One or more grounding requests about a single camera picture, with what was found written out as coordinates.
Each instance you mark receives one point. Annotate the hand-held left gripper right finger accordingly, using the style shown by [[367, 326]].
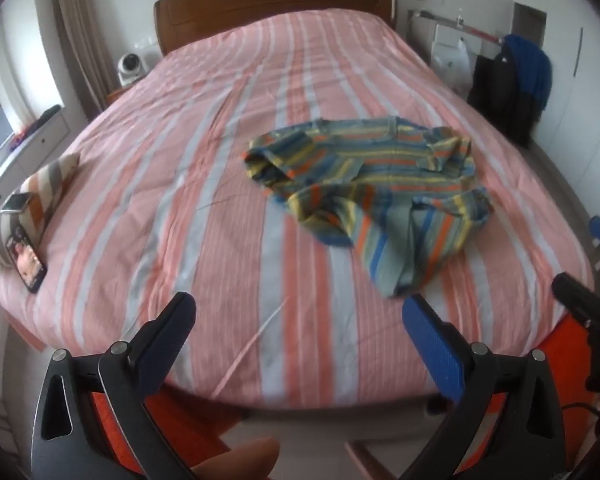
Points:
[[432, 345]]

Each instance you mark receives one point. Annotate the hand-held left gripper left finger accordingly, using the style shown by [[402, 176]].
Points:
[[172, 325]]

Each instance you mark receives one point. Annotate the colourful striped shirt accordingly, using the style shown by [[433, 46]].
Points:
[[355, 160]]

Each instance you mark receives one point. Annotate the person's left hand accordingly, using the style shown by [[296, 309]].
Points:
[[240, 460]]

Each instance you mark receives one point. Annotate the orange red blanket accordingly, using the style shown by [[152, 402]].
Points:
[[180, 425]]

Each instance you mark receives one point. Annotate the pink striped bed sheet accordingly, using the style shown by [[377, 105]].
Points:
[[180, 210]]

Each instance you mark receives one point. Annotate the white wardrobe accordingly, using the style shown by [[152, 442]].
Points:
[[580, 85]]

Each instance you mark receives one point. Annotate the black smartphone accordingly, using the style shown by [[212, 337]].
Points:
[[27, 260]]

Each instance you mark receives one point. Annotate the black jacket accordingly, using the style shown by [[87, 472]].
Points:
[[500, 95]]

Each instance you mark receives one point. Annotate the blue garment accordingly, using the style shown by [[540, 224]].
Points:
[[530, 67]]

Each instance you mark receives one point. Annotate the brown striped pillow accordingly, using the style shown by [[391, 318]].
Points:
[[45, 185]]

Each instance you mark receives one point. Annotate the grey smartphone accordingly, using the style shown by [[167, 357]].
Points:
[[15, 202]]

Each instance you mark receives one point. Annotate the white drawer cabinet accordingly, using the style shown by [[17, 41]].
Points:
[[40, 137]]

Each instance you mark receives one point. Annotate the white plastic bag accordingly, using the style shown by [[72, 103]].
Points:
[[450, 62]]

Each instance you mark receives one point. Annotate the wooden nightstand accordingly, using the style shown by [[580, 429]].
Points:
[[116, 96]]

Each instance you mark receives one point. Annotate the small red items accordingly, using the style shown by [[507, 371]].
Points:
[[21, 136]]

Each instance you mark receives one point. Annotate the beige curtain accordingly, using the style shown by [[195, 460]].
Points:
[[80, 35]]

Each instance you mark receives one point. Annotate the white security camera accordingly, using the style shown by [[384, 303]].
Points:
[[131, 67]]

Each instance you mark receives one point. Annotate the metal clothes rail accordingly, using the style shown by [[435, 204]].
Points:
[[450, 22]]

